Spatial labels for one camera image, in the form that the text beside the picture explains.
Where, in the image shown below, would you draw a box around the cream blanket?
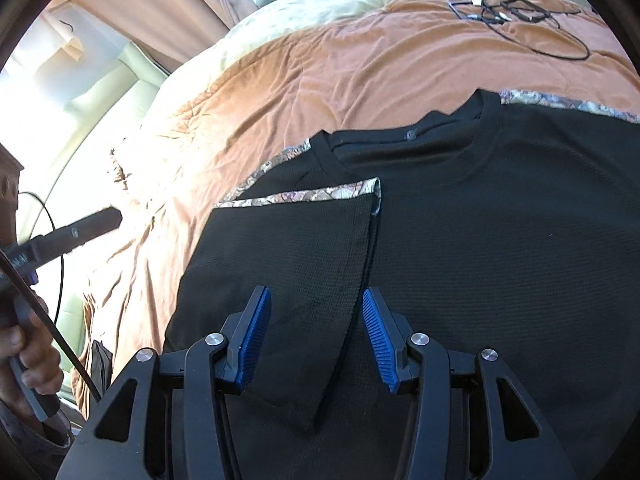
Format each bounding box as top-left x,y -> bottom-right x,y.
150,0 -> 511,126

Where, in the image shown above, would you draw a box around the black t-shirt floral trim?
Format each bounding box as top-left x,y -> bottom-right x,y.
165,90 -> 639,479

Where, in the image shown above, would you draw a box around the left pink curtain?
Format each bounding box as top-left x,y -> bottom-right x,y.
70,0 -> 257,73

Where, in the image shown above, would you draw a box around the orange brown duvet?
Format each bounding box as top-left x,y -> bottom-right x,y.
69,0 -> 640,418

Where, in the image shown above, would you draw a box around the cream bed headboard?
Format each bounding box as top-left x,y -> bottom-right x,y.
1,44 -> 166,240

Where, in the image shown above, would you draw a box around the person's left hand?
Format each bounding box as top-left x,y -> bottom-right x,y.
1,309 -> 63,418

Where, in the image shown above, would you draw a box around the tangled black cables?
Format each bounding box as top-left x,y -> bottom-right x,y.
447,0 -> 592,62

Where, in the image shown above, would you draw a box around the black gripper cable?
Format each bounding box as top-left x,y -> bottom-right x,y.
0,190 -> 103,403

